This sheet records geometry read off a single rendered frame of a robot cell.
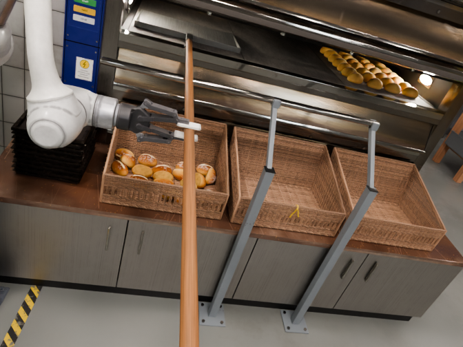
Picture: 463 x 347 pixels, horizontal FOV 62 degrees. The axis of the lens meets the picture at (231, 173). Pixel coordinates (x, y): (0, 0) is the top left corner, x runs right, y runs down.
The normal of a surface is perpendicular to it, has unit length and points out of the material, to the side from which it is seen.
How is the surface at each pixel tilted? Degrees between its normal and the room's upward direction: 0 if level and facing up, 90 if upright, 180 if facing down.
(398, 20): 70
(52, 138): 90
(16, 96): 90
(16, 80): 90
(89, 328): 0
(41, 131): 91
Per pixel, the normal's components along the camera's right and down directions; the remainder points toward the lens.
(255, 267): 0.11, 0.56
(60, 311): 0.28, -0.81
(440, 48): 0.19, 0.25
